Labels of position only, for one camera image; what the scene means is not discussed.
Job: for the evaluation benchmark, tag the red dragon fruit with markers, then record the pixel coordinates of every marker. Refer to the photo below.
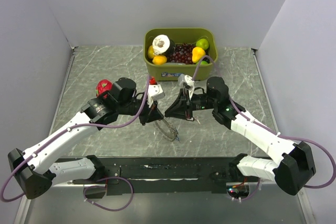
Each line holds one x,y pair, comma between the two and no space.
102,86

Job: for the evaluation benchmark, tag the white black tape roll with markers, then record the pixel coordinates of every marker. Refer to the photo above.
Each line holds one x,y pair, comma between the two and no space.
163,45

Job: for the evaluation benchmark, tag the dark red grapes bunch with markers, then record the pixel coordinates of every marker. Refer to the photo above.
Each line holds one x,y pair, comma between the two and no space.
181,54

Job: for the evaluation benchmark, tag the yellow lemon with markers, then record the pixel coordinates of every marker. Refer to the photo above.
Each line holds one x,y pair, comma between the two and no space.
150,53

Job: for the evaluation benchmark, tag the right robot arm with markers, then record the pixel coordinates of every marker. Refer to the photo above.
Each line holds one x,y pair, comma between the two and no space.
236,118

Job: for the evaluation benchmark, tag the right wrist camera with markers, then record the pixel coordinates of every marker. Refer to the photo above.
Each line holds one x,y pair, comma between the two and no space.
186,82

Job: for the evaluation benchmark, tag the olive green plastic bin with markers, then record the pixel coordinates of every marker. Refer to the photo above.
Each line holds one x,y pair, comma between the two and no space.
180,35

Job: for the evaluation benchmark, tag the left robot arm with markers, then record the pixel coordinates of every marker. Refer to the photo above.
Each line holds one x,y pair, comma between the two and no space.
96,114

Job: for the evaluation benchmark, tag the aluminium rail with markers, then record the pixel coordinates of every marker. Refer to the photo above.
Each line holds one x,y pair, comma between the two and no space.
287,176

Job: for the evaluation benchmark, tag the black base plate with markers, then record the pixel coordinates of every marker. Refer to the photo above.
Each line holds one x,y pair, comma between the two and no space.
180,174

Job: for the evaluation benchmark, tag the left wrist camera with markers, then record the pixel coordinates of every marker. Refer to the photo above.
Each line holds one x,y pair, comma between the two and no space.
155,91

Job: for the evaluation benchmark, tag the yellow pear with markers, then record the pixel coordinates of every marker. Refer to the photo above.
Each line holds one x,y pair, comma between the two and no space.
197,54

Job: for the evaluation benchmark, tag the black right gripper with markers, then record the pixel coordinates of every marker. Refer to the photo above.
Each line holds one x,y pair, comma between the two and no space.
179,108

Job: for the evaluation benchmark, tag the orange fruit front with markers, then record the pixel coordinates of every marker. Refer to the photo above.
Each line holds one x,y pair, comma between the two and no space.
159,60

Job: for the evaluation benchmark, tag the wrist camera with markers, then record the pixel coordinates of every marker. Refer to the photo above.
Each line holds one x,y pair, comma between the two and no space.
155,91
186,82

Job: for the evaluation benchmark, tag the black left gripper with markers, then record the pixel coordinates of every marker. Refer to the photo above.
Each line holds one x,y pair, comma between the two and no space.
150,114

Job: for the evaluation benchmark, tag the round metal key organizer disc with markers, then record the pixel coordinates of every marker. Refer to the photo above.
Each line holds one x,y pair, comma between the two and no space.
167,130

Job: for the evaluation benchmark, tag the green lime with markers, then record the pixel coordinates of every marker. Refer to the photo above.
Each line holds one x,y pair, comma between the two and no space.
202,43

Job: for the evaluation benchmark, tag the black key tag with key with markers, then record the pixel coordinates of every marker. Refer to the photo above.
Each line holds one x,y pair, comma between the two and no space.
195,118

